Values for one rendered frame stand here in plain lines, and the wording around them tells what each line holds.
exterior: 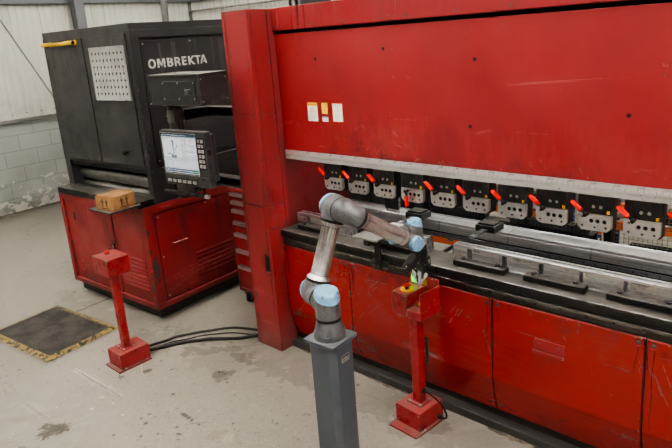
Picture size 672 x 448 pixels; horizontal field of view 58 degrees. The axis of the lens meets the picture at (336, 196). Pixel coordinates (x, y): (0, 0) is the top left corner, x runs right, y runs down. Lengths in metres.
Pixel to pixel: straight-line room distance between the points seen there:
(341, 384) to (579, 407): 1.14
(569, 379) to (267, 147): 2.21
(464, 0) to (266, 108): 1.49
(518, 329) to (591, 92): 1.19
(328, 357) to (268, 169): 1.57
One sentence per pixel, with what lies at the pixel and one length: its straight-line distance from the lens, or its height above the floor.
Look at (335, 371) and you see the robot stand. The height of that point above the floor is 0.64.
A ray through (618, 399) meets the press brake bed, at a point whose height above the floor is 0.43.
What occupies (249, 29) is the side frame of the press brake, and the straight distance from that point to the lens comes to 3.89.
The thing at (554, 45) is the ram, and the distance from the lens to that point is 2.92.
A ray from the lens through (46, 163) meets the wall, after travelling 9.77.
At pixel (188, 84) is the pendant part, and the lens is 3.88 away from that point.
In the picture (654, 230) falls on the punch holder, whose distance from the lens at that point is 2.93.
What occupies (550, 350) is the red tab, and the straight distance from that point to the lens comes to 3.19.
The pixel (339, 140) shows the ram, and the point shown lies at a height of 1.49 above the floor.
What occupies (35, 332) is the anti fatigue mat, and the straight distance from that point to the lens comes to 5.49.
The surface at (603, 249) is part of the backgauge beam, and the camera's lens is 3.33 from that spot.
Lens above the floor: 2.12
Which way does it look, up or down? 15 degrees down
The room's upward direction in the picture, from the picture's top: 4 degrees counter-clockwise
